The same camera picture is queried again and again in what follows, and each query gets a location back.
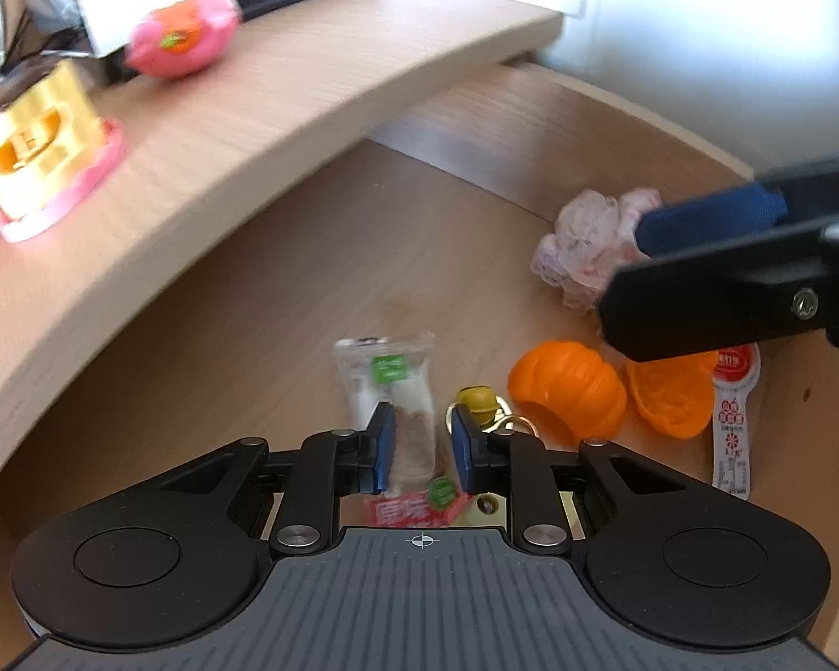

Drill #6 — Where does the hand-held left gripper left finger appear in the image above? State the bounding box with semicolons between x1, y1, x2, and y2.
161;401;397;559

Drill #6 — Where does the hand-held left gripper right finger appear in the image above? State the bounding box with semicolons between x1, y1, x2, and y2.
449;407;686;559

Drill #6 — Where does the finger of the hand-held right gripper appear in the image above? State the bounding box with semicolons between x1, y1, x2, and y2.
636;157;839;256
597;216;839;363

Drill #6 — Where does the clear snack packet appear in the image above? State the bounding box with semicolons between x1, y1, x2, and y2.
333;332;438;497

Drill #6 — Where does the white pouch with red label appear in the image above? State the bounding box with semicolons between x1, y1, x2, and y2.
711;344;763;502

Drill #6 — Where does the pink white mesh scrunchie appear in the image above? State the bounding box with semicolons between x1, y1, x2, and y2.
530;187;665;315

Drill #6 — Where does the gold flat item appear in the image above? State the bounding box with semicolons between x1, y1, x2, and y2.
461;493;588;539

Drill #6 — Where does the red snack packet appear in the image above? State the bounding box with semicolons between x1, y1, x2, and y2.
364;475;473;531

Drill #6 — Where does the hollow orange pumpkin toy half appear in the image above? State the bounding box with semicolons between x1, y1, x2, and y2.
625;349;720;440

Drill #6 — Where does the round orange pumpkin toy half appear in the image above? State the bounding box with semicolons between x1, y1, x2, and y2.
508;340;628;447

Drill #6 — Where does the pink tray base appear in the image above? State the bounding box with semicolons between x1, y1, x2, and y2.
0;119;128;244

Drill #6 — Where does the pink peach toy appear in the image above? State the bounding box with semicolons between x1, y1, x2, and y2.
124;0;244;79

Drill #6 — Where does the gold box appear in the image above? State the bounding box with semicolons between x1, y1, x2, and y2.
0;59;106;219

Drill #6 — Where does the yellow bell keychain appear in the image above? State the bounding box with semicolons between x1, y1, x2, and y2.
446;384;536;436

